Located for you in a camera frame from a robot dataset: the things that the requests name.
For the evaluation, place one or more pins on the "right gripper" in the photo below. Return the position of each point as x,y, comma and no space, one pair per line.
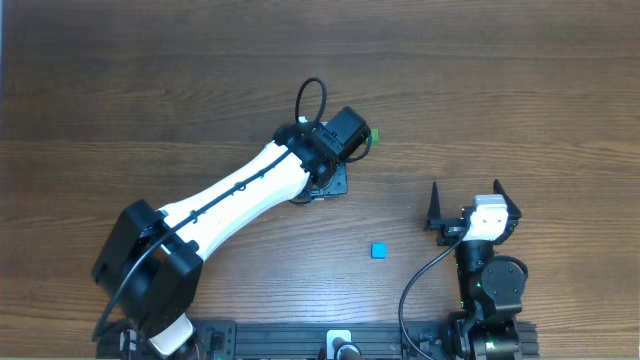
450,231

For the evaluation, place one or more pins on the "blue cube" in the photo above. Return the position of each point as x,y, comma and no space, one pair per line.
378,250

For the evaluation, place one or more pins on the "green cube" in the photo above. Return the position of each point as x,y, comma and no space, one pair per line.
374,136

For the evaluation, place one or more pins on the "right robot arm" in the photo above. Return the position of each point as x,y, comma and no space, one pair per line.
492,290

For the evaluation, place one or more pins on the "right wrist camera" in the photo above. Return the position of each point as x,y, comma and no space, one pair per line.
487,217

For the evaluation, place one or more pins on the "mounting rail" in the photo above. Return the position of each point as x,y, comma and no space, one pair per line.
280,340

